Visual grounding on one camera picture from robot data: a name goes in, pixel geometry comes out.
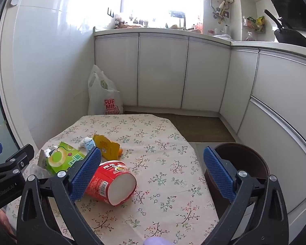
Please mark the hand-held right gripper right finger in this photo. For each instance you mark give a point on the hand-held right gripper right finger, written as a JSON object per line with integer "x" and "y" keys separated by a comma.
{"x": 216, "y": 173}

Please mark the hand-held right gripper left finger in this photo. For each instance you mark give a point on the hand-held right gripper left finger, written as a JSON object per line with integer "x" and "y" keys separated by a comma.
{"x": 84, "y": 174}

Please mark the brown round bin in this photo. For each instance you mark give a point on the brown round bin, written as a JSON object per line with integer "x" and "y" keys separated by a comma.
{"x": 242, "y": 158}

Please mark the red instant noodle cup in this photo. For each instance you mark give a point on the red instant noodle cup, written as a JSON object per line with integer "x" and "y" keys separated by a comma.
{"x": 117, "y": 186}

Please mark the large orange peel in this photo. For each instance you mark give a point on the large orange peel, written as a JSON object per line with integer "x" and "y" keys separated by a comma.
{"x": 119, "y": 152}

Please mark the person's left hand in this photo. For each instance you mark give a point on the person's left hand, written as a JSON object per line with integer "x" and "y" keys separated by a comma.
{"x": 3, "y": 220}

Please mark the green drink carton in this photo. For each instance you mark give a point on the green drink carton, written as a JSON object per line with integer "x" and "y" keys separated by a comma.
{"x": 61, "y": 158}

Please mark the small blue white carton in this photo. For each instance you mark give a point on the small blue white carton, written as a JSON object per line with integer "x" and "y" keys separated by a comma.
{"x": 89, "y": 145}

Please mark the white crumpled tissue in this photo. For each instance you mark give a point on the white crumpled tissue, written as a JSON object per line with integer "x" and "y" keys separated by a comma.
{"x": 81, "y": 142}

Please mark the yellow snack bag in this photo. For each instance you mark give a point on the yellow snack bag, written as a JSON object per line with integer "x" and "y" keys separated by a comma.
{"x": 105, "y": 145}

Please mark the brown floor mat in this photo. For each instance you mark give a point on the brown floor mat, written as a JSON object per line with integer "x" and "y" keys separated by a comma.
{"x": 199, "y": 127}

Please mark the floral tablecloth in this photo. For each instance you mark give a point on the floral tablecloth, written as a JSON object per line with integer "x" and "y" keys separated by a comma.
{"x": 163, "y": 158}

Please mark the white cabinet drawer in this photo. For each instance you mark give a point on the white cabinet drawer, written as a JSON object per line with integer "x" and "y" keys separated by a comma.
{"x": 275, "y": 145}
{"x": 285, "y": 86}

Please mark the white plastic shopping bag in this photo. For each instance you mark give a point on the white plastic shopping bag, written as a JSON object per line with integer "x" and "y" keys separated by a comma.
{"x": 104, "y": 102}

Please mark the white cabinet door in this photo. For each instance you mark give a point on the white cabinet door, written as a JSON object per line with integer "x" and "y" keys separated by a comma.
{"x": 241, "y": 89}
{"x": 206, "y": 76}
{"x": 117, "y": 69}
{"x": 163, "y": 69}

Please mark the white kitchen countertop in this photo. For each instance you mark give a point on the white kitchen countertop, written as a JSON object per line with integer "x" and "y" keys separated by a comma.
{"x": 244, "y": 43}

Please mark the clear bottle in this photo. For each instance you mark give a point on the clear bottle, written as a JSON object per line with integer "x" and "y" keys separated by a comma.
{"x": 227, "y": 29}

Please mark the red bottle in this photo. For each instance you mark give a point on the red bottle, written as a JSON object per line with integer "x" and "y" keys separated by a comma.
{"x": 199, "y": 26}

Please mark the black wok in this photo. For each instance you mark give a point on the black wok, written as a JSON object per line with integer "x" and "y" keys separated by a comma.
{"x": 292, "y": 37}

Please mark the clutter of counter items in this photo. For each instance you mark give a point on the clutter of counter items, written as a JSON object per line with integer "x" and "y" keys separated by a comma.
{"x": 130, "y": 23}

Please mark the water heater pipes and valves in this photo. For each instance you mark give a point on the water heater pipes and valves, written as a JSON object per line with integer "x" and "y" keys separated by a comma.
{"x": 220, "y": 11}

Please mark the black range hood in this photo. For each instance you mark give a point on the black range hood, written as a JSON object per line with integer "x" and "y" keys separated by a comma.
{"x": 295, "y": 0}

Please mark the white sliding door frame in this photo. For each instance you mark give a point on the white sliding door frame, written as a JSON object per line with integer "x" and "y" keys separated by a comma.
{"x": 7, "y": 69}

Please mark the wall rack with packets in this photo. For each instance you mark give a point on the wall rack with packets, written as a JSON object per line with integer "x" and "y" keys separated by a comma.
{"x": 255, "y": 23}

